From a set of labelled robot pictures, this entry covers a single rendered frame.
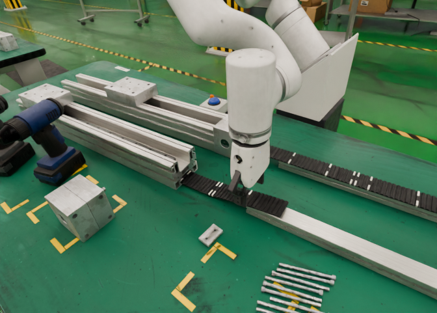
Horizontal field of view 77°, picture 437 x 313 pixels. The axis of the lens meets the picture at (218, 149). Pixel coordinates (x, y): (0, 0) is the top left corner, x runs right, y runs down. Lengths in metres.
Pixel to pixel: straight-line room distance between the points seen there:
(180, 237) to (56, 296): 0.26
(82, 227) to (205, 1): 0.53
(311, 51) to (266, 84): 0.58
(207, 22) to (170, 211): 0.44
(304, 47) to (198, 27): 0.58
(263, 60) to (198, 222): 0.40
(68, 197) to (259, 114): 0.46
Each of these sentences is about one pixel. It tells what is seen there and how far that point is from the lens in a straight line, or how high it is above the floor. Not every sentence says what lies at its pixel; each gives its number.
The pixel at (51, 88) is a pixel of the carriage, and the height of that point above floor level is 0.90.
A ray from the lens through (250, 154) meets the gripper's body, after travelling 0.53.
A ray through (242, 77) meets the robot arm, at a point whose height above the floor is 1.14.
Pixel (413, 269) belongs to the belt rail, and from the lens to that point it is 0.66.
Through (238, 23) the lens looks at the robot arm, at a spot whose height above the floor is 1.19.
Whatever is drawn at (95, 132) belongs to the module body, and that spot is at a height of 0.86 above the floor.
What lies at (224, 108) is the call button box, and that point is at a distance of 1.01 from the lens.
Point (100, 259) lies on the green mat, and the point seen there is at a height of 0.78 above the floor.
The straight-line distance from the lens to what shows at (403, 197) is 0.77.
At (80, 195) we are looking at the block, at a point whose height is 0.87.
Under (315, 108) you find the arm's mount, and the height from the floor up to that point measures 0.82.
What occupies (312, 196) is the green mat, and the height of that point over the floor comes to 0.78.
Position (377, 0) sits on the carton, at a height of 0.39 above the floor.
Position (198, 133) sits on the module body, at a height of 0.84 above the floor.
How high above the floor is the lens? 1.31
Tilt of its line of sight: 37 degrees down
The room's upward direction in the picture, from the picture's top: 4 degrees counter-clockwise
